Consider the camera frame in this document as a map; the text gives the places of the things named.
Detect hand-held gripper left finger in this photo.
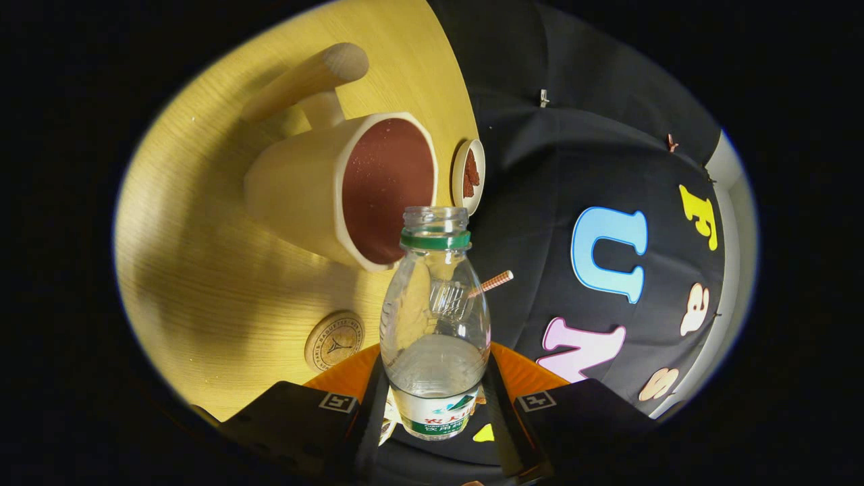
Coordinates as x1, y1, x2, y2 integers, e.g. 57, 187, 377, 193
219, 343, 391, 483

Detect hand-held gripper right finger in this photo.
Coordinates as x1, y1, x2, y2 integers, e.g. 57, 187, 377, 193
482, 341, 655, 484

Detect clear plastic juice bottle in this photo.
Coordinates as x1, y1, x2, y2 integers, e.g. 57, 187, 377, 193
380, 206, 492, 441

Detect round cork coaster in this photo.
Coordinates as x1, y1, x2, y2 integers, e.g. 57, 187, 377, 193
304, 310, 366, 373

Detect beige cup with wooden handle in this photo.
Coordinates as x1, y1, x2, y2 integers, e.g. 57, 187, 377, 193
241, 43, 439, 273

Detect wooden table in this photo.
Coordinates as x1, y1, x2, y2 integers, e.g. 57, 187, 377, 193
113, 0, 480, 423

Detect black backdrop cloth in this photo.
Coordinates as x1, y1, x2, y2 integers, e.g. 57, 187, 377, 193
378, 0, 726, 483

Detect white round plate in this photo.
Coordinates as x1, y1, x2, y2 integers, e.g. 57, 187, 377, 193
451, 138, 487, 217

